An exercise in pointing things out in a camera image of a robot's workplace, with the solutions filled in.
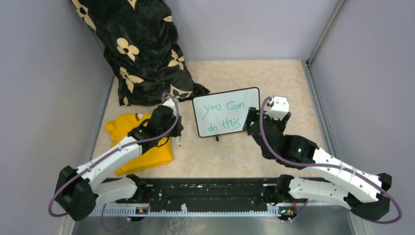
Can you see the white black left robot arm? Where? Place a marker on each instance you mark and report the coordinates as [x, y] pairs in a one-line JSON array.
[[81, 189]]

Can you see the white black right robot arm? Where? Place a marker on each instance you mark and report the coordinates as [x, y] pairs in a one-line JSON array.
[[362, 193]]

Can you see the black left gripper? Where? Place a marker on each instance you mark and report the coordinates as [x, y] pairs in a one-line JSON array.
[[177, 131]]

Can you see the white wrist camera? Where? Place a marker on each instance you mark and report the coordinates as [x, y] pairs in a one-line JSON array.
[[171, 103], [279, 107]]

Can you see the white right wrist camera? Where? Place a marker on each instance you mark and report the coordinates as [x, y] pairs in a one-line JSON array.
[[279, 107]]

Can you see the black floral blanket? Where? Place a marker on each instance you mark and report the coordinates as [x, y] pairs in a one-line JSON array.
[[141, 46]]

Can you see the white whiteboard black frame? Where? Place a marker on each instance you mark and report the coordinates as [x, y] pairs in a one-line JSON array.
[[225, 112]]

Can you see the aluminium frame rail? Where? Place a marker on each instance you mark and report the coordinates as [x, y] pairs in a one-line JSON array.
[[287, 212]]

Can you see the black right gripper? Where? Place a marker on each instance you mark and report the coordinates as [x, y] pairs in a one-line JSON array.
[[253, 114]]

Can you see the white slotted cable duct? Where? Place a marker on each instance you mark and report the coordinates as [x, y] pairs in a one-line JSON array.
[[132, 210]]

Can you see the yellow folded cloth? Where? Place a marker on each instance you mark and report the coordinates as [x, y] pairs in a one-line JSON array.
[[154, 157]]

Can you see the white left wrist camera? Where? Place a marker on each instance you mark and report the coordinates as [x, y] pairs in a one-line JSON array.
[[171, 103]]

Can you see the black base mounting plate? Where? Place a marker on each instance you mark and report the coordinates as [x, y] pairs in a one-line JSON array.
[[210, 194]]

